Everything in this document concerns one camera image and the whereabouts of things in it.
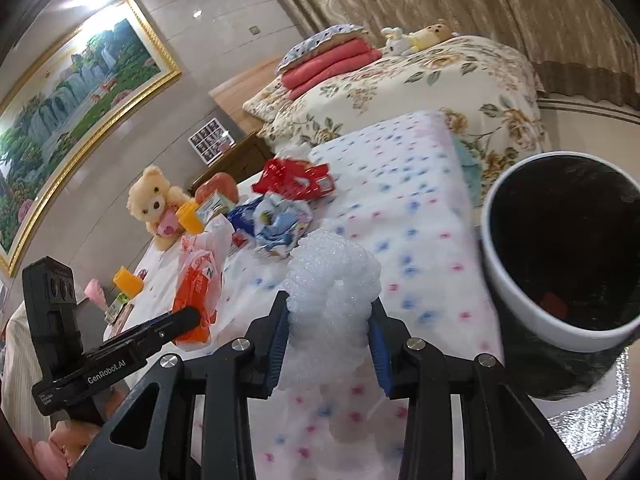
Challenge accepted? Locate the yellow bear plush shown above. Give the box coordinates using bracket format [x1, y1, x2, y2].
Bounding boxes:
[407, 19, 458, 52]

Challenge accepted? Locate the blue plastic wrapper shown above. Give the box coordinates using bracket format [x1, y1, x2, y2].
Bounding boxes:
[226, 197, 266, 233]

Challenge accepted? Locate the orange round object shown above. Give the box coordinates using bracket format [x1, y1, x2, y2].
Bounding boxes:
[195, 172, 238, 201]

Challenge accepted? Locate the photo collage frame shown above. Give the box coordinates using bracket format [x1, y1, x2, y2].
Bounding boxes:
[188, 118, 236, 165]

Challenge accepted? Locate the pink foam net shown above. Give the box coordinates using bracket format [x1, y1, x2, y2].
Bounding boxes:
[84, 280, 108, 311]

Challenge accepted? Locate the red scrap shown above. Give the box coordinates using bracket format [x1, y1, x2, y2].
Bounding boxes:
[539, 291, 568, 318]

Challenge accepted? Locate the silver foil mat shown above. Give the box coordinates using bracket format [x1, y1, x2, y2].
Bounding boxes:
[545, 345, 636, 461]

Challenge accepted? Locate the teal cloth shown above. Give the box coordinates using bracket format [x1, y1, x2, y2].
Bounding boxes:
[452, 140, 481, 201]

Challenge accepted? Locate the crumpled white tissue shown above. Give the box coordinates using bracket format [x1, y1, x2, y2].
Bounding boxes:
[275, 144, 313, 163]

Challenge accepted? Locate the clear plastic bag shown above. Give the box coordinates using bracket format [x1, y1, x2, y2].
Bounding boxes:
[202, 212, 236, 261]

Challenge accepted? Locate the red snack wrapper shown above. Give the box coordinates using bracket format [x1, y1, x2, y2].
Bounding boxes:
[251, 157, 335, 198]

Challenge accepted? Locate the floral bed quilt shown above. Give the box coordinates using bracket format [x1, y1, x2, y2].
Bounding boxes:
[242, 35, 548, 206]

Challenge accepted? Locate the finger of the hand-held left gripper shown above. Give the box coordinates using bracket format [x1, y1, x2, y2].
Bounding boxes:
[102, 306, 201, 356]

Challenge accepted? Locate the cream teddy bear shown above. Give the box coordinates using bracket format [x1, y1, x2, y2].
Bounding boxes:
[126, 165, 198, 252]

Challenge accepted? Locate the white trash bin black bag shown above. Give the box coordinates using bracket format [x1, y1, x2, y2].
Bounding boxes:
[477, 151, 640, 401]

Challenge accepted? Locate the floral pillow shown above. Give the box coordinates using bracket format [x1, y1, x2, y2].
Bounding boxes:
[242, 77, 301, 123]

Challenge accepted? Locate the wooden headboard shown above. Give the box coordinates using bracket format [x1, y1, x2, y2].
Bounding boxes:
[209, 57, 283, 133]

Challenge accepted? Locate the orange item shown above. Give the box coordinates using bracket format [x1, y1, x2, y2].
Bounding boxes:
[172, 246, 224, 345]

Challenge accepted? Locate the white foam net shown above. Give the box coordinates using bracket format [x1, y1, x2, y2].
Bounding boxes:
[277, 230, 383, 392]

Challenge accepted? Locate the blue white patterned wrapper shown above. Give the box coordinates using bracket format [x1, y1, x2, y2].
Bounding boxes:
[252, 194, 313, 257]

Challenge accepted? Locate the polka dot pillow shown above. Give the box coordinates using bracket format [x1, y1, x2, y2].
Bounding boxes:
[277, 25, 369, 73]

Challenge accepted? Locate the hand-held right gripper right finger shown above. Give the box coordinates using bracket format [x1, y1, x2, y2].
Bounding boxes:
[367, 300, 588, 480]

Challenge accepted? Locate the pink garment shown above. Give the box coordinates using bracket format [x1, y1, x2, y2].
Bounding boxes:
[17, 437, 68, 480]

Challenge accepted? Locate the wooden nightstand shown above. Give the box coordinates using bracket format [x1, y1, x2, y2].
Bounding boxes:
[192, 131, 275, 191]

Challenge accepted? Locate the green white packet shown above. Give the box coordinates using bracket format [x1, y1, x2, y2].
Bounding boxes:
[104, 297, 133, 328]

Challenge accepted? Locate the green white carton box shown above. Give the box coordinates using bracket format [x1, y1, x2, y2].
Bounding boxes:
[197, 191, 236, 221]

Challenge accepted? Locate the white rabbit plush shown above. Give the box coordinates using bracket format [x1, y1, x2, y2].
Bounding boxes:
[382, 27, 415, 57]

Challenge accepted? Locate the person's left hand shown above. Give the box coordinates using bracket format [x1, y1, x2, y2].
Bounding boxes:
[49, 417, 103, 463]

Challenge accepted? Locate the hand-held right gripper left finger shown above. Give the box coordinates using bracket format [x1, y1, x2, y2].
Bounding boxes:
[70, 290, 292, 480]

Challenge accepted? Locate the folded red blanket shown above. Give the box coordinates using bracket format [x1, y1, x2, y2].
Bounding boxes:
[281, 40, 383, 101]

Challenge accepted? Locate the framed landscape painting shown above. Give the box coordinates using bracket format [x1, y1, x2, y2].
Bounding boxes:
[0, 0, 182, 277]

